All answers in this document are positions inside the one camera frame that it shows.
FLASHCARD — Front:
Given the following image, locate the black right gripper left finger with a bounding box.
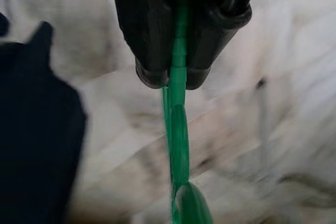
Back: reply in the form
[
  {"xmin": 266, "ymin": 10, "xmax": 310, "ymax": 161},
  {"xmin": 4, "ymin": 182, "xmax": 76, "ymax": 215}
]
[{"xmin": 109, "ymin": 0, "xmax": 182, "ymax": 88}]

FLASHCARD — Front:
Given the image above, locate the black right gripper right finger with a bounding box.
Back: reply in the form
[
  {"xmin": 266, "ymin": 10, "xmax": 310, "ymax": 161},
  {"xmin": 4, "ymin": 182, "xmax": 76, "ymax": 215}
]
[{"xmin": 185, "ymin": 0, "xmax": 268, "ymax": 90}]

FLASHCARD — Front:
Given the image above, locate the green plastic hanger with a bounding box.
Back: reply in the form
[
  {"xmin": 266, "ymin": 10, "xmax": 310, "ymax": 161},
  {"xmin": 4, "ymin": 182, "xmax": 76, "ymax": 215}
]
[{"xmin": 161, "ymin": 0, "xmax": 215, "ymax": 224}]

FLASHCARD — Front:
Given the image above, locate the navy blue t-shirt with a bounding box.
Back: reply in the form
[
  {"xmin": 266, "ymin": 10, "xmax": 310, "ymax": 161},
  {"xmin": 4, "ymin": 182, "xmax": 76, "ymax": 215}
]
[{"xmin": 0, "ymin": 11, "xmax": 86, "ymax": 224}]

